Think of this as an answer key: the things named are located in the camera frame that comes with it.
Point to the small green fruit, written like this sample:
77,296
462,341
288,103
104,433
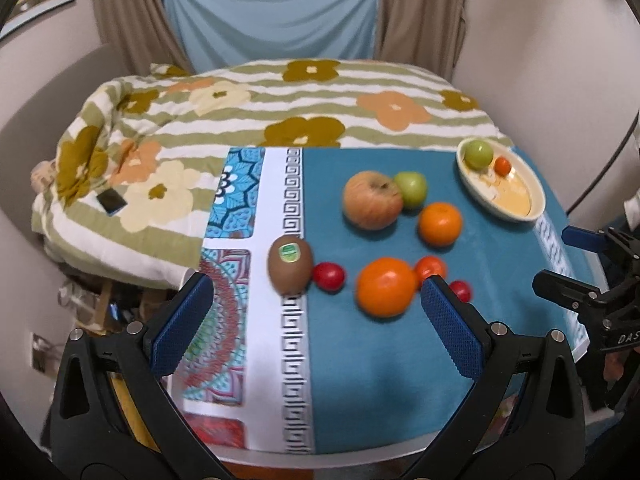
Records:
414,190
479,154

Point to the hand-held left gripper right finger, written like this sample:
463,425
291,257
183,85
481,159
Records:
450,325

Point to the large red-yellow apple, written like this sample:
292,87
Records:
372,201

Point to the brown kiwi with sticker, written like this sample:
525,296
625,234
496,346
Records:
290,266

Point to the beige curtain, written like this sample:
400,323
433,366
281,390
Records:
425,10
130,10

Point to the dark smartphone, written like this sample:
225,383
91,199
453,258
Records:
111,202

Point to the medium orange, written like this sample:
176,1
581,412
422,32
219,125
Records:
440,224

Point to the floral striped blanket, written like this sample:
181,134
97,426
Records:
280,105

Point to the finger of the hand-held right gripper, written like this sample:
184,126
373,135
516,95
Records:
580,238
560,287

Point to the wooden stand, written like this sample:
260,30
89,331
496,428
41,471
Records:
106,305

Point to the tiny red tomato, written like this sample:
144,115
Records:
461,291

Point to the blue patterned tablecloth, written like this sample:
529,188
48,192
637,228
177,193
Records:
370,370

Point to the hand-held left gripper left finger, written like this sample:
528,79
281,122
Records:
182,325

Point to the light blue hanging cloth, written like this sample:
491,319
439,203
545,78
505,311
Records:
275,15

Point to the large orange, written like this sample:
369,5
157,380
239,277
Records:
386,286

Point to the small mandarin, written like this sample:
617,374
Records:
429,267
502,165

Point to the cream oval bowl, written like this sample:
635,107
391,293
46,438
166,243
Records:
515,195

